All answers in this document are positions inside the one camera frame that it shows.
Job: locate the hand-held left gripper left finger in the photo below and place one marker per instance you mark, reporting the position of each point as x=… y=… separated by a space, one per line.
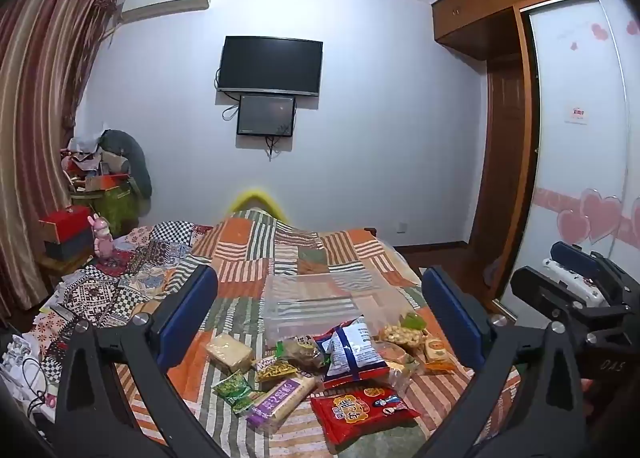
x=189 y=308

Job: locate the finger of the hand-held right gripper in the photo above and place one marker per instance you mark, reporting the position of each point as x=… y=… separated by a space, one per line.
x=570 y=252
x=532 y=288

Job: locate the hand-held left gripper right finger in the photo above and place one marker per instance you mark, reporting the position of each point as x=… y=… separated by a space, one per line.
x=452 y=318

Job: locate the small orange snack packet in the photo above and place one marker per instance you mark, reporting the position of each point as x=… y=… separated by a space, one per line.
x=436 y=353

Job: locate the clear packet of orange balls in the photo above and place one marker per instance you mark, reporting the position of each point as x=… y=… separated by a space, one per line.
x=400 y=335

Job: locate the beige cracker packet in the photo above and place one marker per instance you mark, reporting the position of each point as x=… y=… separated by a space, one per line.
x=229 y=352

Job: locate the clear bread packet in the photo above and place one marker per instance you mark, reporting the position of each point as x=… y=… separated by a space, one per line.
x=397 y=364

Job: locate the green pea snack packet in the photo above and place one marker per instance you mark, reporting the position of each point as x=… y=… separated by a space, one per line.
x=236 y=390

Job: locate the yellow snack packet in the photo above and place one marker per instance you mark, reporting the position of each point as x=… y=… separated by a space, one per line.
x=274 y=369

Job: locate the white and blue snack packet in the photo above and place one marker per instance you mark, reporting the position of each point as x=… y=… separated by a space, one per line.
x=350 y=353

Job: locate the brown snack packet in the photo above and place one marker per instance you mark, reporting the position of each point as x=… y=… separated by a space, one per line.
x=302 y=353

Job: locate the purple wafer packet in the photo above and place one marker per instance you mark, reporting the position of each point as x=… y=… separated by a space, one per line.
x=280 y=400

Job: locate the red noodle packet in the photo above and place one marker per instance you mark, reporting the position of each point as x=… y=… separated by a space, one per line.
x=360 y=410

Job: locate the clear plastic zip bag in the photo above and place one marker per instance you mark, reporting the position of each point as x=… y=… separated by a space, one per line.
x=320 y=298

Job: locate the white plastic device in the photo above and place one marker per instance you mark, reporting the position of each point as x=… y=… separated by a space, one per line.
x=575 y=284

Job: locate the white heart-print sliding door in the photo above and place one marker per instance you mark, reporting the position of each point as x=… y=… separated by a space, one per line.
x=580 y=163

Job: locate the checkered patchwork quilt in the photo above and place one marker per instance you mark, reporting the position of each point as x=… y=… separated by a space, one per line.
x=100 y=293

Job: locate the pink toy figure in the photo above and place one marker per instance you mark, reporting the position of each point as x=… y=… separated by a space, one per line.
x=102 y=238

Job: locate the wooden room door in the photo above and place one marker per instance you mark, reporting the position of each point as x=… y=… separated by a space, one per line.
x=500 y=163

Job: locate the green patterned box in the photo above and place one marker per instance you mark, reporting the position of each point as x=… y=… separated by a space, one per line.
x=117 y=210

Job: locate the yellow curved headboard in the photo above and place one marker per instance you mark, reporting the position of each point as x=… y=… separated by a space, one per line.
x=255 y=195

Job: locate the wooden nightstand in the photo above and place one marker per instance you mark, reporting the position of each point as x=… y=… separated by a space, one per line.
x=60 y=268

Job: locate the dark grey box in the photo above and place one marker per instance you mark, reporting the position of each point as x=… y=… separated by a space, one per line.
x=65 y=248

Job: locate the red and white door sticker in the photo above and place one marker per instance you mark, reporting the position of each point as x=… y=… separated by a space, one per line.
x=579 y=113

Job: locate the orange cardboard box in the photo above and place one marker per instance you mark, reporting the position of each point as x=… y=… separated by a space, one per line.
x=107 y=182

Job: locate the red gift box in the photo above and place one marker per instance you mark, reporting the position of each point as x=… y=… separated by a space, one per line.
x=62 y=220

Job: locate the white printed cloth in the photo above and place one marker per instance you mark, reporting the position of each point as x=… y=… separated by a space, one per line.
x=15 y=353

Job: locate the white plastic bag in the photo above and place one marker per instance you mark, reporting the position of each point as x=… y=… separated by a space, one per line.
x=85 y=143

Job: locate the striped brown curtain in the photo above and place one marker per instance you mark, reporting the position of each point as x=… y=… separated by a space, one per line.
x=35 y=113

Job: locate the wooden wardrobe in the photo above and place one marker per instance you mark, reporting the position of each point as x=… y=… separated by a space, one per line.
x=480 y=3

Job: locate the white wall socket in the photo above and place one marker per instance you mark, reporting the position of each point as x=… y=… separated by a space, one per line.
x=400 y=227

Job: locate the small black wall monitor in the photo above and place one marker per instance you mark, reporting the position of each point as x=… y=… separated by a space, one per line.
x=265 y=115

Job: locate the black wall television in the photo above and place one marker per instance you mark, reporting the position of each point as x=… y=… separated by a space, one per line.
x=270 y=63

